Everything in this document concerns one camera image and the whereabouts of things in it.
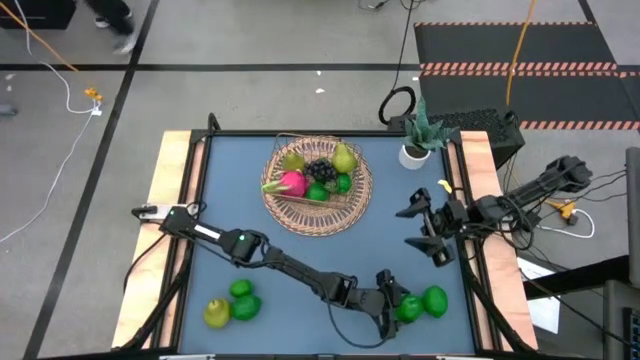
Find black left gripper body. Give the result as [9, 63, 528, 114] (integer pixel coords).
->
[349, 269, 400, 341]

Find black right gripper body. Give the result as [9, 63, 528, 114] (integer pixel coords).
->
[422, 199, 470, 267]

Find yellow-green pear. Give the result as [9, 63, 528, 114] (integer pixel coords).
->
[282, 151, 306, 172]
[332, 143, 359, 175]
[203, 298, 232, 330]

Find black grape bunch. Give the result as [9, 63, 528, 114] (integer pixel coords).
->
[304, 158, 339, 184]

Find pink dragon fruit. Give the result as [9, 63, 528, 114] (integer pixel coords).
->
[261, 169, 310, 199]

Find potted plant in white pot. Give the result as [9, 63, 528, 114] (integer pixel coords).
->
[398, 97, 454, 171]

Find wooden table side board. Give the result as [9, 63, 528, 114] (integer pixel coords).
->
[447, 130, 539, 351]
[112, 130, 206, 350]

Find round woven wicker placemat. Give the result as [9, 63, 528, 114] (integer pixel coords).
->
[260, 135, 374, 237]

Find black perforated computer case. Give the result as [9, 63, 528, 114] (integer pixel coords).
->
[429, 108, 527, 170]

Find yellow power plug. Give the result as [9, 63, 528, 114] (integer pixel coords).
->
[546, 198, 577, 225]

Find white paper sheet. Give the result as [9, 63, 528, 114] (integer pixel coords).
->
[516, 257, 562, 335]

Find black desk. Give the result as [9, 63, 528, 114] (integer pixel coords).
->
[522, 254, 631, 301]

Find black floor mat striped edges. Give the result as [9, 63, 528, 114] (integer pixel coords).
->
[413, 21, 640, 132]

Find grey monitor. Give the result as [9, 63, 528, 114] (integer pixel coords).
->
[624, 147, 640, 290]

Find person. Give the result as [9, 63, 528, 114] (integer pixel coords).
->
[83, 0, 140, 55]

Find black box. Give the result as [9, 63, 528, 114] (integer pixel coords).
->
[0, 0, 78, 30]

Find black coiled hanging cable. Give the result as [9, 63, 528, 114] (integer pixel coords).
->
[378, 0, 417, 126]

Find white floor cable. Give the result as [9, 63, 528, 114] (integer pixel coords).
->
[537, 207, 596, 240]
[0, 0, 104, 245]

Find yellow hanging cable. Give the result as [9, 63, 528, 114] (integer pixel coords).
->
[505, 0, 537, 107]

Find orange floor cable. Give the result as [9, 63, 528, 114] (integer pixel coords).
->
[0, 2, 104, 101]

